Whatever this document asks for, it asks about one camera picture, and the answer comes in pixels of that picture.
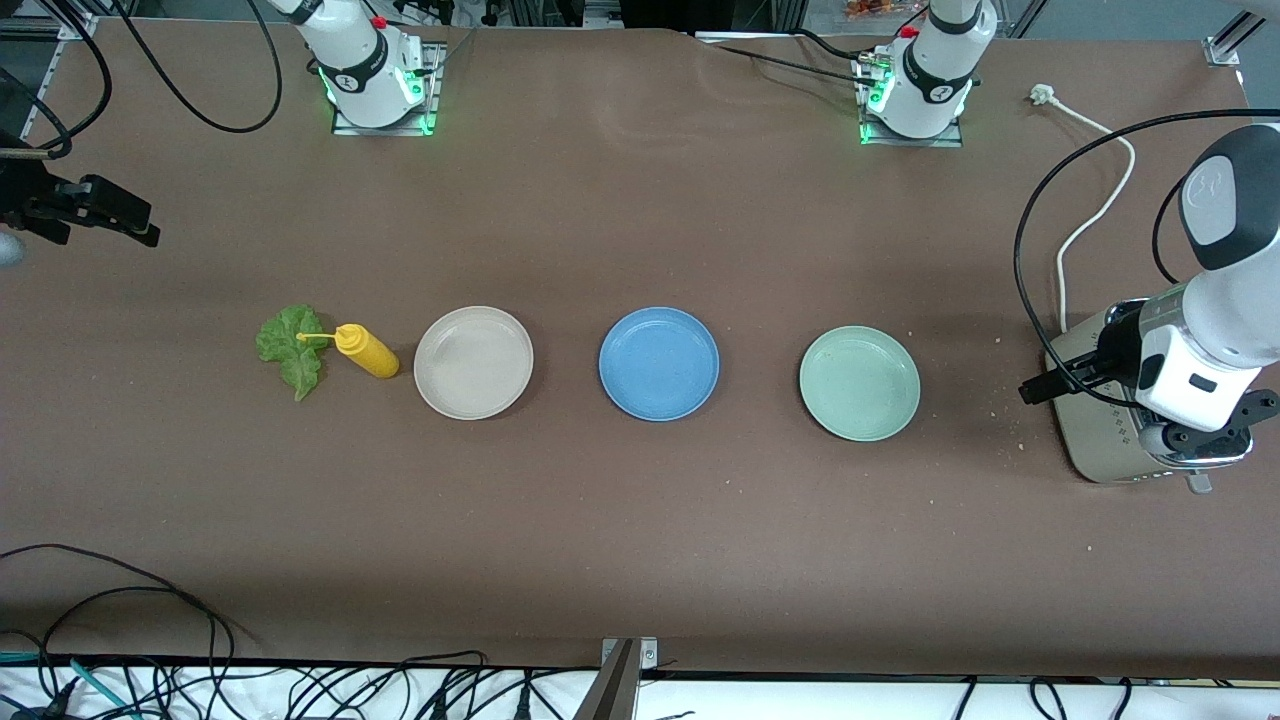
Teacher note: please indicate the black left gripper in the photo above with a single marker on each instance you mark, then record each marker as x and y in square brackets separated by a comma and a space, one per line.
[1112, 357]

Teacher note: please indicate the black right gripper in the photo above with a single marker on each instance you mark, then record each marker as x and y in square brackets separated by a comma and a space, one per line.
[22, 190]

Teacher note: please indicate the green lettuce leaf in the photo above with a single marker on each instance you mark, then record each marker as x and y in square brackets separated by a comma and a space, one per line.
[295, 350]

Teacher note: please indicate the yellow mustard squeeze bottle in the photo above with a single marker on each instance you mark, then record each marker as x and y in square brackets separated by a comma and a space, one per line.
[370, 352]

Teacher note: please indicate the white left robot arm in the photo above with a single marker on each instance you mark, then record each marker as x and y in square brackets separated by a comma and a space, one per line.
[930, 80]

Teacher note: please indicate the pale green round plate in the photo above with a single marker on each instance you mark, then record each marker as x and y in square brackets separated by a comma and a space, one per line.
[860, 383]

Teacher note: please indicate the beige round plate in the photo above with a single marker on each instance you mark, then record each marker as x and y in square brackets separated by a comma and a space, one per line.
[473, 362]

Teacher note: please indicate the blue round plate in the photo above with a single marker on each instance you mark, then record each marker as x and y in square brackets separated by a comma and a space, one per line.
[658, 363]

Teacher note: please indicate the beige chrome toaster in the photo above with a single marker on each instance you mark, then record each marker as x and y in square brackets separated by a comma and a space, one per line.
[1100, 440]

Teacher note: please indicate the orange snack packet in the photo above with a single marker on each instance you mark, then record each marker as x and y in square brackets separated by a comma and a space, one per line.
[870, 8]

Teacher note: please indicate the brown table cover sheet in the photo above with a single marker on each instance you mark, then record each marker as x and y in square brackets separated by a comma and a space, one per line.
[640, 540]

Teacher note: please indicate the grey equipment box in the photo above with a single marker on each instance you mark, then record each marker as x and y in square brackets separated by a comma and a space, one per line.
[600, 12]

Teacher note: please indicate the grey metal bar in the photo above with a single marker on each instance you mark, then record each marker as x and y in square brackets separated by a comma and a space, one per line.
[610, 695]

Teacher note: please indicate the aluminium frame profile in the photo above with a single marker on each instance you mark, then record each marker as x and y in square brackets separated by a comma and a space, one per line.
[1235, 35]
[60, 75]

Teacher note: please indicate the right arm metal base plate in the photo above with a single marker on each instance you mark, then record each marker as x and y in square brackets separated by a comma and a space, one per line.
[345, 128]

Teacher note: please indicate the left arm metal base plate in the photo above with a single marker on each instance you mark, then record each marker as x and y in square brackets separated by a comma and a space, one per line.
[945, 142]

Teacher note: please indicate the silver corner bracket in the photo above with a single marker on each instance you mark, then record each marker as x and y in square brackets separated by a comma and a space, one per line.
[648, 652]

